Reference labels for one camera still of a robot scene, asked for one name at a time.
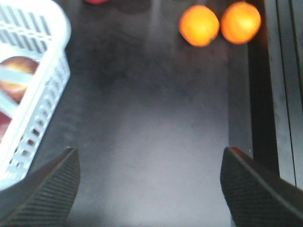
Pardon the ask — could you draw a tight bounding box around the light blue plastic basket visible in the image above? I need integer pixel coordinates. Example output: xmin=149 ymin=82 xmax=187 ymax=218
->
xmin=0 ymin=0 xmax=71 ymax=190

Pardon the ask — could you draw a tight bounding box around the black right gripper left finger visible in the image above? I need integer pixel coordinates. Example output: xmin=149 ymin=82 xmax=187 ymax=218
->
xmin=0 ymin=148 xmax=80 ymax=227

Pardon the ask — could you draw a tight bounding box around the pink red apple right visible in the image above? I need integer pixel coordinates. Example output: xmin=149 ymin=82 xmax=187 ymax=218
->
xmin=85 ymin=0 xmax=108 ymax=5

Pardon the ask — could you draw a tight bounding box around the dark red apple front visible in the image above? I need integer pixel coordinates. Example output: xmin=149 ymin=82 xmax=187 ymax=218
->
xmin=0 ymin=56 xmax=39 ymax=103

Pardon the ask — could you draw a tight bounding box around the small orange lower right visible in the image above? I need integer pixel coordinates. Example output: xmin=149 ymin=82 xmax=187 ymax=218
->
xmin=220 ymin=1 xmax=261 ymax=44

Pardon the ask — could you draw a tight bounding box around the small orange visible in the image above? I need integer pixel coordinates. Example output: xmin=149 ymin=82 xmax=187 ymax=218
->
xmin=178 ymin=5 xmax=220 ymax=47
xmin=220 ymin=1 xmax=261 ymax=44

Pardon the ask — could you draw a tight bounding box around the small orange lower left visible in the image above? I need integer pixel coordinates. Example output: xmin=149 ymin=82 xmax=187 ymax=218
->
xmin=178 ymin=5 xmax=220 ymax=47

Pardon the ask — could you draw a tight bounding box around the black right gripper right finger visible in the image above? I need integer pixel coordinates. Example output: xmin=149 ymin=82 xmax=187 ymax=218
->
xmin=220 ymin=147 xmax=303 ymax=227

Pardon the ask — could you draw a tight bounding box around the dark red apple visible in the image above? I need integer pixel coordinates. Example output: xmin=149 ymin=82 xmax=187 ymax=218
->
xmin=0 ymin=112 xmax=11 ymax=142
xmin=0 ymin=56 xmax=39 ymax=103

